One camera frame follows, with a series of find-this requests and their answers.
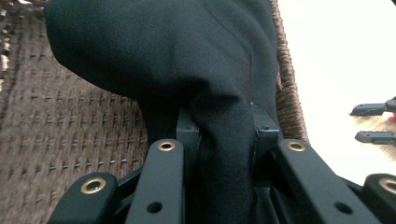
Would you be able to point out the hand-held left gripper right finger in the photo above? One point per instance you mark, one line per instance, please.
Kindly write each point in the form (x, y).
(267, 133)

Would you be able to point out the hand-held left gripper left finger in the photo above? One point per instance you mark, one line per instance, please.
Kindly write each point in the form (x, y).
(187, 133)

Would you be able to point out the black pants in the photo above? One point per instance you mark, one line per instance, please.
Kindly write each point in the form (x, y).
(162, 49)

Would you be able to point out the brown wicker basket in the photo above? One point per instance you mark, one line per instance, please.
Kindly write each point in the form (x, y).
(62, 124)

